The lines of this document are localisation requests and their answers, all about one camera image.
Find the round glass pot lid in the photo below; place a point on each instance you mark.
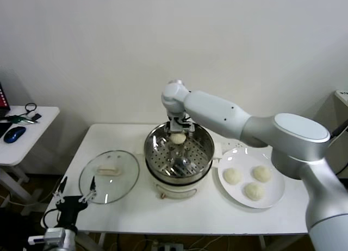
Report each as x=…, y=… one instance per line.
x=122, y=180

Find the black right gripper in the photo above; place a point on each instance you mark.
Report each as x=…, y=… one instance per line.
x=178, y=117

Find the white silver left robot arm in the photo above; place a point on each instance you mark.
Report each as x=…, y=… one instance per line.
x=59, y=240

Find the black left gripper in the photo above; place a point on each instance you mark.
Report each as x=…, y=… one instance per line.
x=70, y=207

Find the small black device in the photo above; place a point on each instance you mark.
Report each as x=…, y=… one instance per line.
x=36, y=116

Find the blue computer mouse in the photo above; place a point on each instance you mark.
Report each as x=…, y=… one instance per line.
x=15, y=134

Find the white steamed baozi bun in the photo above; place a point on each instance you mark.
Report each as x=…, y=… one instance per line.
x=177, y=139
x=232, y=176
x=262, y=173
x=254, y=191

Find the black laptop computer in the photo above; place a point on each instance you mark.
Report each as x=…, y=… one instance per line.
x=4, y=99

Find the white round plate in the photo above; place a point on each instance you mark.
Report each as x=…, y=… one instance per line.
x=236, y=196

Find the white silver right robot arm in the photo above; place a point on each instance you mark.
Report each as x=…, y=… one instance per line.
x=217, y=112

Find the small white side table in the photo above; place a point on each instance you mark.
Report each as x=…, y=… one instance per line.
x=40, y=131

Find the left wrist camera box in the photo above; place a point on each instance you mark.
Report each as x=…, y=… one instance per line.
x=36, y=239

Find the stainless steel steamer basket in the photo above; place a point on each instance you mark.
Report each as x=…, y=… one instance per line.
x=152, y=145

